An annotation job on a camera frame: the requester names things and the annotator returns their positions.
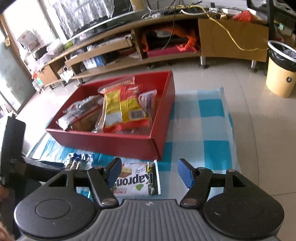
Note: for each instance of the wooden TV stand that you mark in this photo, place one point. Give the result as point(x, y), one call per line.
point(120, 46)

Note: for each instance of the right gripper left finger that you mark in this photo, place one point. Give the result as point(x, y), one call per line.
point(101, 184)

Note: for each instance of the red cardboard box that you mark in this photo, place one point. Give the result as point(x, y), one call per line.
point(149, 146)

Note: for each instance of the orange plastic bag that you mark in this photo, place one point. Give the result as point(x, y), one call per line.
point(159, 38)

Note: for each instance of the white blue bread package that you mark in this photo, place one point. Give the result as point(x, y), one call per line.
point(147, 101)

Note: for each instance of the blue white carton box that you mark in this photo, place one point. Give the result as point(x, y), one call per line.
point(94, 62)

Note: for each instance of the Kapron wafer packet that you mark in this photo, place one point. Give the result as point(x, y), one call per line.
point(138, 179)

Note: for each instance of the white lace cover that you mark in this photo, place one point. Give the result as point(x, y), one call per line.
point(74, 15)

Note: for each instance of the red white small packet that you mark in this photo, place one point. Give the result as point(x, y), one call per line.
point(82, 115)

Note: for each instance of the yellow trash bin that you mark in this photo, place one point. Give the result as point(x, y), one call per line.
point(280, 78)

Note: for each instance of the red plastic bag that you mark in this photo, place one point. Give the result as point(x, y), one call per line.
point(245, 16)

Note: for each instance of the black metal shelf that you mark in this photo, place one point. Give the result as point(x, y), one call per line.
point(277, 12)

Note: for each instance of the flat screen television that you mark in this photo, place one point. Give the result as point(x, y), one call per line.
point(121, 8)

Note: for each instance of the red yellow snack bag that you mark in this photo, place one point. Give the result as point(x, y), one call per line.
point(122, 110)

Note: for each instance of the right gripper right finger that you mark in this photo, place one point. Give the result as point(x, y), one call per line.
point(197, 180)

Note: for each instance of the orange spicy strips packet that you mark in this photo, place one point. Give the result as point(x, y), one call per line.
point(123, 81)

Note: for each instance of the blue white checkered cloth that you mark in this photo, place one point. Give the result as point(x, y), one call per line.
point(200, 131)

